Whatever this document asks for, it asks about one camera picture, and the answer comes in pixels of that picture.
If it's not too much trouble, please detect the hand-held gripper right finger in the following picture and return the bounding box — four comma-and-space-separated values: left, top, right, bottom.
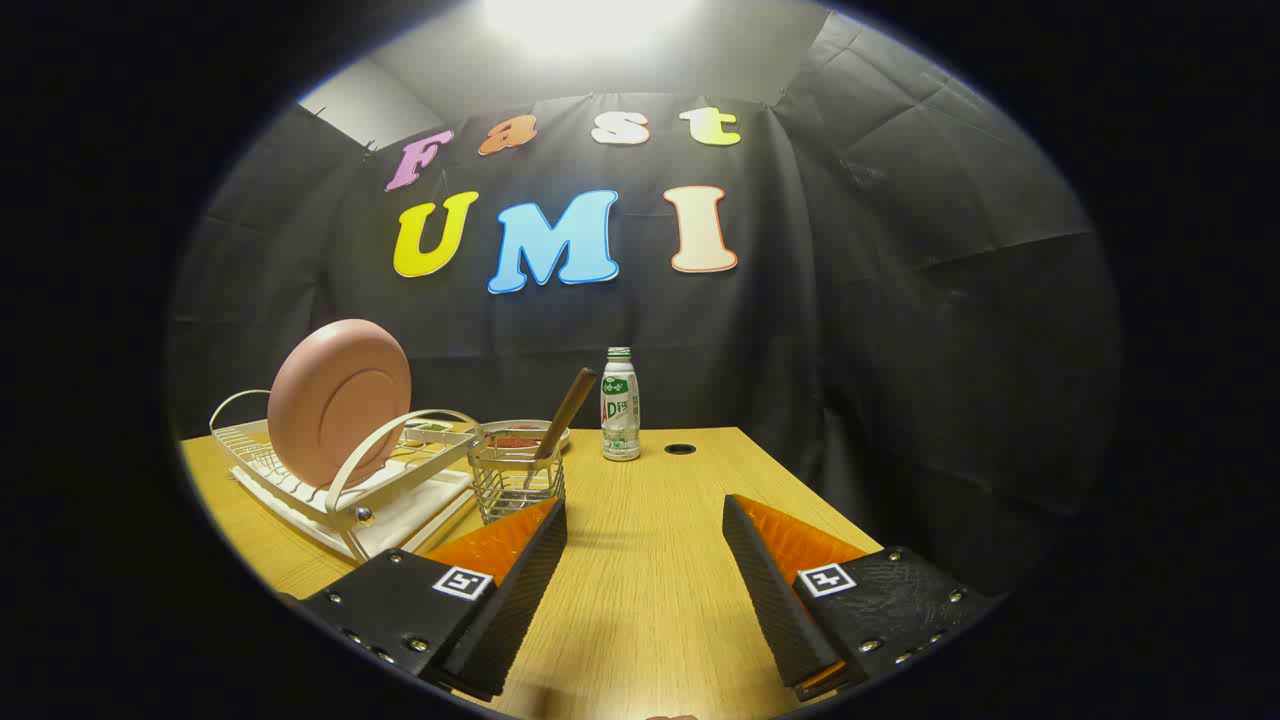
722, 493, 1001, 703

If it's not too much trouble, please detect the pink plate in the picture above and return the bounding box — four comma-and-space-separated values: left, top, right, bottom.
267, 319, 412, 490

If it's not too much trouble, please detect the white divided snack tray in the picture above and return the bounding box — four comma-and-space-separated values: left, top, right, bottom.
400, 419, 479, 446

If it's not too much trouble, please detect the wooden-handled metal spoon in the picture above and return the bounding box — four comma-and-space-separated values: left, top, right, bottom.
520, 367, 599, 491

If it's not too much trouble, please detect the white green-label drink bottle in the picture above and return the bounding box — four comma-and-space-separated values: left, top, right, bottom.
600, 346, 642, 462

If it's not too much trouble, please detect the metal wire basket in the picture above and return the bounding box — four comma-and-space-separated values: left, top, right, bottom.
467, 433, 566, 526

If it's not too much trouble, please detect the white wire dish rack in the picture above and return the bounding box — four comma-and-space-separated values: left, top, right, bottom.
209, 389, 483, 563

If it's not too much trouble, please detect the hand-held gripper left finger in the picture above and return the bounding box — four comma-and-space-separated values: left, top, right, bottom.
298, 498, 569, 703

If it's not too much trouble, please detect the beige plate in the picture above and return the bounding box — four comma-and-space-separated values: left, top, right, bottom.
478, 419, 572, 453

